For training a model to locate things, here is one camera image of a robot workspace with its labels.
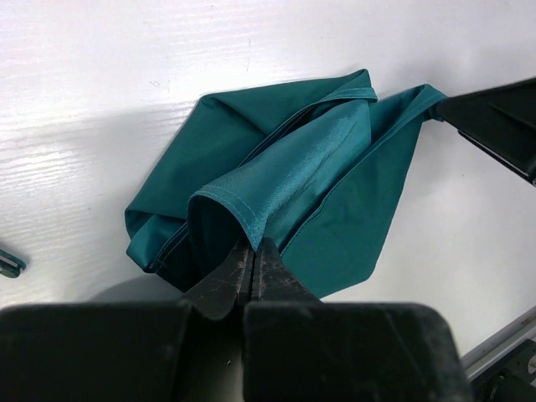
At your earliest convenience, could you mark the teal handled fork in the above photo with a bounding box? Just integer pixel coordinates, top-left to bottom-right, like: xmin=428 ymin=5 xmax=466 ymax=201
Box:
xmin=0 ymin=248 xmax=27 ymax=279

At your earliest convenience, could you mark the aluminium frame rail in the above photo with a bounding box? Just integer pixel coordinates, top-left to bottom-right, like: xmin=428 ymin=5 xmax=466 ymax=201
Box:
xmin=461 ymin=306 xmax=536 ymax=381

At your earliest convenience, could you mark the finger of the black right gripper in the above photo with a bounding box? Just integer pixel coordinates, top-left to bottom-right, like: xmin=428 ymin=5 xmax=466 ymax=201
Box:
xmin=435 ymin=78 xmax=536 ymax=185

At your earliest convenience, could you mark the teal cloth napkin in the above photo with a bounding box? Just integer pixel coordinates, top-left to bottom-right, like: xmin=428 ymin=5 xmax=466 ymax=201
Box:
xmin=125 ymin=70 xmax=444 ymax=297

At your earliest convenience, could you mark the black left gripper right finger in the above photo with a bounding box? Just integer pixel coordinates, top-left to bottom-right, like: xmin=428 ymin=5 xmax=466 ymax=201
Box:
xmin=250 ymin=238 xmax=322 ymax=306

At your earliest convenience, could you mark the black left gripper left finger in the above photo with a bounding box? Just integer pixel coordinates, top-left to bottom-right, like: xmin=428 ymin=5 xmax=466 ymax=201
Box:
xmin=182 ymin=240 xmax=255 ymax=321

